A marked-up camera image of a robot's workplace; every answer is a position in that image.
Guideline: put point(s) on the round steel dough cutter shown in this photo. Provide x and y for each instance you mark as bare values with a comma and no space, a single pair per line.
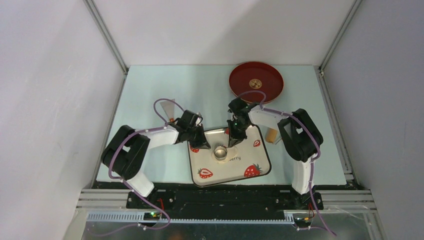
220,153

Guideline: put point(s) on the left aluminium corner post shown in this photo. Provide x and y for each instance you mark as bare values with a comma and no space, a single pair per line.
106,34

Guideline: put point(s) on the white dough piece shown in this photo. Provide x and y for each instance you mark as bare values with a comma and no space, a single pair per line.
231,153

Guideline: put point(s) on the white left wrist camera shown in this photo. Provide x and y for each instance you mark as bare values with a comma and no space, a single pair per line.
199,119

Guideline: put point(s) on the grey slotted cable duct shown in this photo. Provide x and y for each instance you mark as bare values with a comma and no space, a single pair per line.
146,217

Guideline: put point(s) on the round dark red tray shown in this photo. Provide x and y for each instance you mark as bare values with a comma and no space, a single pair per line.
257,81

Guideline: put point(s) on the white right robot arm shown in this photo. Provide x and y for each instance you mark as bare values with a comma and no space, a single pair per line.
300,136

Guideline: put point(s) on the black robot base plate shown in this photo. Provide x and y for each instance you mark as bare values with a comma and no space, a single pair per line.
231,204

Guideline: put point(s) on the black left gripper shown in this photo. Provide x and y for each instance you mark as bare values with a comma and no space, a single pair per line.
201,143

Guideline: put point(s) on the aluminium frame rail front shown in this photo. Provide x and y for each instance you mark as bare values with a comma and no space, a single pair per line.
110,204

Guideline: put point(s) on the aluminium corner post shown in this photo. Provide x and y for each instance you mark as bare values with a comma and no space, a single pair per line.
106,34
340,33

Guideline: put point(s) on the wooden dough roller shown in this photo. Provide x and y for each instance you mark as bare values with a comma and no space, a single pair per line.
271,135

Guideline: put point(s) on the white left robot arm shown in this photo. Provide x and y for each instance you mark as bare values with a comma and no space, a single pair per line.
125,153

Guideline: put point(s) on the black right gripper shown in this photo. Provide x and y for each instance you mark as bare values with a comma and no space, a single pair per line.
235,138

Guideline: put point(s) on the right aluminium corner post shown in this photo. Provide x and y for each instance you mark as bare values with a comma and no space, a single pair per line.
340,33

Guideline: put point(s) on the steel scraper orange handle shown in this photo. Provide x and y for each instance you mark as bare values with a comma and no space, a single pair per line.
169,109

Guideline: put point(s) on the white strawberry print tray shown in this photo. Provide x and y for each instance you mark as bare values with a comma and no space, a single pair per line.
251,161

